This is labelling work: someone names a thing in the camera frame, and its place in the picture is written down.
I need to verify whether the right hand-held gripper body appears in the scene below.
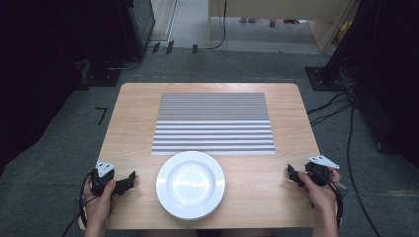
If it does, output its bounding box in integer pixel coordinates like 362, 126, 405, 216
304, 154, 341, 187

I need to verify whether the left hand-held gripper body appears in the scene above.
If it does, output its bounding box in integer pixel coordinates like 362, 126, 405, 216
90, 160, 117, 198

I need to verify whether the person's right hand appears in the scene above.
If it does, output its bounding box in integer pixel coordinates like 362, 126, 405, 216
296, 167, 342, 221

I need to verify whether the person's left hand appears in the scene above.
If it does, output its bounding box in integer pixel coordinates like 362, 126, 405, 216
82, 178, 117, 229

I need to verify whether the white plate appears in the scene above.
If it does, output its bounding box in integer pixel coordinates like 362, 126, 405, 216
155, 150, 226, 221

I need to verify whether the striped grey placemat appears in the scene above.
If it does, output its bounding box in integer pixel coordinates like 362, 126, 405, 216
150, 92, 277, 157

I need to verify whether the black stand base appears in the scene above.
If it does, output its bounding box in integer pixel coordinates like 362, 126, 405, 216
304, 66, 350, 92
78, 65, 123, 91

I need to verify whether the dark curtain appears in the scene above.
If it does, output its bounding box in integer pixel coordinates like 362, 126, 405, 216
324, 0, 419, 167
0, 0, 132, 172

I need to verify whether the black cabinet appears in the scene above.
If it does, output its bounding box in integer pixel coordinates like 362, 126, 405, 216
117, 0, 157, 62

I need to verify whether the light wooden desk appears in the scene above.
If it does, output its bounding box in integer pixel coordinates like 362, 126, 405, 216
207, 0, 361, 54

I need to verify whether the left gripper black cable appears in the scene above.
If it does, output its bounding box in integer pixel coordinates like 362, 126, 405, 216
61, 168, 99, 237

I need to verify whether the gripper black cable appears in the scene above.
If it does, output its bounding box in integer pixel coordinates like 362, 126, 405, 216
309, 169, 346, 230
61, 168, 99, 237

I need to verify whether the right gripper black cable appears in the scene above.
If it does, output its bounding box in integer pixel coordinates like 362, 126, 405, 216
309, 169, 346, 230

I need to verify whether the long black floor cable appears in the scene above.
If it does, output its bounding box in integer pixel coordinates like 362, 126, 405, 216
345, 98, 382, 237

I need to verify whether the bundle of black floor cables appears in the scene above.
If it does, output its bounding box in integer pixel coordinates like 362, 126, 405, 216
306, 55, 360, 127

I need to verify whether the yellow cable coil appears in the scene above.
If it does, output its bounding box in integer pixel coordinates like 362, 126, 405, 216
335, 19, 354, 45

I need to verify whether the black hanging cable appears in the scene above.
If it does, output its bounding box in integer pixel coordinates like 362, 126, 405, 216
208, 0, 229, 51

